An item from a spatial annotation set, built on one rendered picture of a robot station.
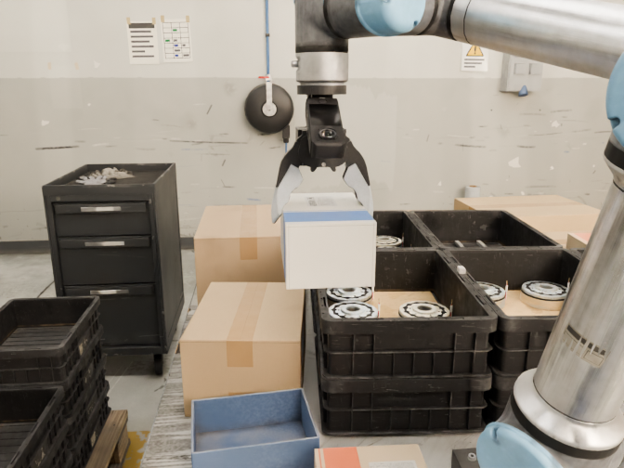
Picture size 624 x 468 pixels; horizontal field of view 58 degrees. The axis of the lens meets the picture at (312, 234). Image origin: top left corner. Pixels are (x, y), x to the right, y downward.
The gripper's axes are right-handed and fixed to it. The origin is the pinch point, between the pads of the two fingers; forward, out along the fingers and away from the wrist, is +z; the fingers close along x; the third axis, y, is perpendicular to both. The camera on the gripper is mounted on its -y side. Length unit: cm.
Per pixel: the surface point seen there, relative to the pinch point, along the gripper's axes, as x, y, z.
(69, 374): 66, 71, 61
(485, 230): -59, 80, 24
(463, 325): -24.0, 3.1, 18.8
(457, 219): -50, 80, 20
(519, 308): -47, 29, 28
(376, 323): -9.4, 3.9, 18.2
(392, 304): -19.4, 34.3, 27.5
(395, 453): -9.9, -9.4, 33.3
